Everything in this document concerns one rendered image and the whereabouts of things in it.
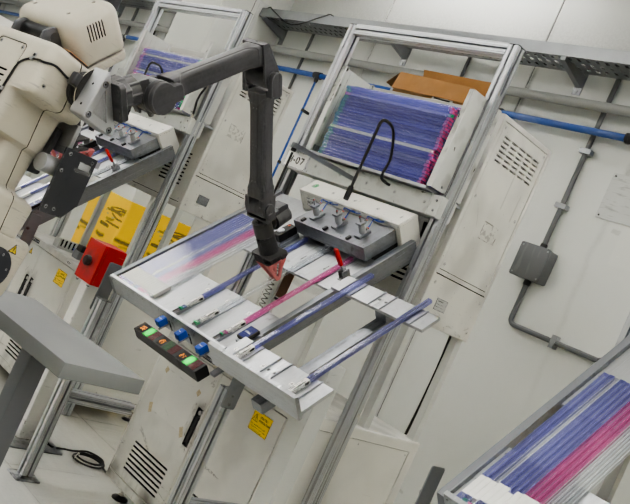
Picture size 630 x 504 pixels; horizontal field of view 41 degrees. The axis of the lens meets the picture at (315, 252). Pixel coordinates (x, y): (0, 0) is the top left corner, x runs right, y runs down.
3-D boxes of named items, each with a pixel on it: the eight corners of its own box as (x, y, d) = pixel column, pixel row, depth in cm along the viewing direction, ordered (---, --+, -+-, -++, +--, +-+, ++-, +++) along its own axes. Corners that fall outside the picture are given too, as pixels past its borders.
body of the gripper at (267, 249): (268, 246, 257) (263, 225, 254) (289, 256, 250) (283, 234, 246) (251, 256, 254) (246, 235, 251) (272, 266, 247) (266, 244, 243)
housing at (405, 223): (404, 264, 262) (399, 224, 256) (306, 224, 298) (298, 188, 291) (422, 253, 266) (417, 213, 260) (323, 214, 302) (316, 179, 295)
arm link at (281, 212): (243, 199, 243) (265, 208, 239) (270, 181, 250) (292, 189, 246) (248, 233, 250) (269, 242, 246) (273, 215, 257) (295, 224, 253)
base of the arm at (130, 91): (85, 73, 187) (120, 86, 181) (114, 65, 193) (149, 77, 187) (88, 110, 192) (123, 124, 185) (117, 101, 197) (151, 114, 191)
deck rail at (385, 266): (233, 373, 227) (228, 354, 224) (229, 370, 229) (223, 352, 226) (418, 258, 262) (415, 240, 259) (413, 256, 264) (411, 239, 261)
